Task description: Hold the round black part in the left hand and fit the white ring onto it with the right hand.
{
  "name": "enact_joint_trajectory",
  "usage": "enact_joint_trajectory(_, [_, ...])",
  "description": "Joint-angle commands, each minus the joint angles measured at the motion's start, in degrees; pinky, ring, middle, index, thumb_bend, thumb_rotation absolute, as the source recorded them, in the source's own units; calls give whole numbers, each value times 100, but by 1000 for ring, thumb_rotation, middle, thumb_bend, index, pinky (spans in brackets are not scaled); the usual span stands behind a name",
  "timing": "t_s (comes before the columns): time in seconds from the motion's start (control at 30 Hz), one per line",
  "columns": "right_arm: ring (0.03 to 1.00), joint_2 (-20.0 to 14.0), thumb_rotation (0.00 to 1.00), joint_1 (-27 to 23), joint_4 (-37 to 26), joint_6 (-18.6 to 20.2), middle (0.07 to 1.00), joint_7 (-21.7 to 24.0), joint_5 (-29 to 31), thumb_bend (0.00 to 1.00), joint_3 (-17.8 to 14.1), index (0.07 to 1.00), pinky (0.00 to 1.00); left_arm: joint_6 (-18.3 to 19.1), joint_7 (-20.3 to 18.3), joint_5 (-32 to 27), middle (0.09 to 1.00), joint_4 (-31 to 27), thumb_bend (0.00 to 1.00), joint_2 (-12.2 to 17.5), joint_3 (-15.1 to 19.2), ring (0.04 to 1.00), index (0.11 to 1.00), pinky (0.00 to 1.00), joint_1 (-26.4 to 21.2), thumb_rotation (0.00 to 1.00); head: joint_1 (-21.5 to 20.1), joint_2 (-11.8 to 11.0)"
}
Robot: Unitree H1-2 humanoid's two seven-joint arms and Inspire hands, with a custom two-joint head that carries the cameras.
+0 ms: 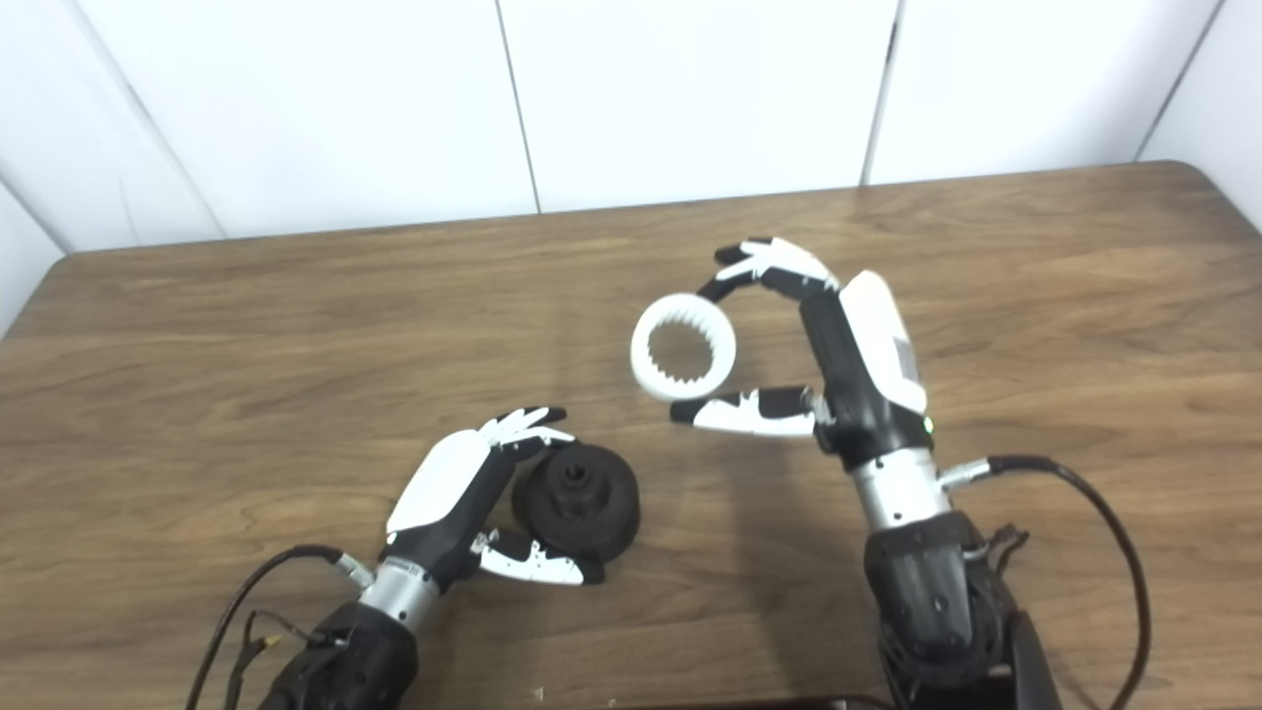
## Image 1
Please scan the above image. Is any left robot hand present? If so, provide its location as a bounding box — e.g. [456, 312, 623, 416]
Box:
[385, 405, 605, 591]

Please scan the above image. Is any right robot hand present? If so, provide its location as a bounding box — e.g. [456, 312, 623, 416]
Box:
[669, 237, 936, 469]

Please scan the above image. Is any round black part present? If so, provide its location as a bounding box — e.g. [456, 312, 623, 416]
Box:
[513, 443, 642, 567]

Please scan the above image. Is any white toothed ring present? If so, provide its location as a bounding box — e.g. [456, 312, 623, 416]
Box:
[631, 295, 738, 401]

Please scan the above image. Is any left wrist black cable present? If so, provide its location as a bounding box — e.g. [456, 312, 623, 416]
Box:
[185, 545, 376, 710]

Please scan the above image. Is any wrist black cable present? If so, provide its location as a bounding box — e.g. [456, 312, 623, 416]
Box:
[942, 455, 1155, 710]
[185, 545, 376, 710]

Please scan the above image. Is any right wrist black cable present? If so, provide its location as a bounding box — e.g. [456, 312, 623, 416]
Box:
[942, 455, 1155, 710]

